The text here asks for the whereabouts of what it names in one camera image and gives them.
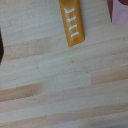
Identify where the dark object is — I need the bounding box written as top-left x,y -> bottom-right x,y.
0,27 -> 5,65

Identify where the pink flat object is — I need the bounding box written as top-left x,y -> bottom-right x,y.
106,0 -> 128,27

